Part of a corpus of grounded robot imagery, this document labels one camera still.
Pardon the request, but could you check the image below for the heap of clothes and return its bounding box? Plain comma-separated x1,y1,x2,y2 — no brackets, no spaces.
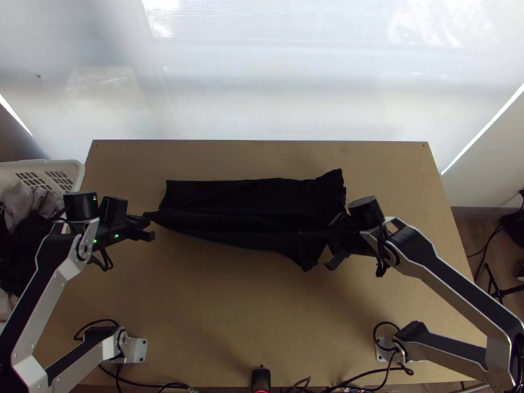
0,179,68,320

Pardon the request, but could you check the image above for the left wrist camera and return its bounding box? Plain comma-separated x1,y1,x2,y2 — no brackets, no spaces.
99,196,129,228

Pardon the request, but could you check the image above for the black cable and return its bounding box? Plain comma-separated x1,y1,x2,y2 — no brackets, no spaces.
90,244,115,271
73,318,124,343
348,321,415,386
98,362,197,393
466,221,508,259
374,224,396,279

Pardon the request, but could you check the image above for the black t-shirt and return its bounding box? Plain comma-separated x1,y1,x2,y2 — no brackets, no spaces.
143,166,349,274

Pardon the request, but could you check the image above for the white laundry basket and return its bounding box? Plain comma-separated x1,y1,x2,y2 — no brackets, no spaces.
0,159,87,320

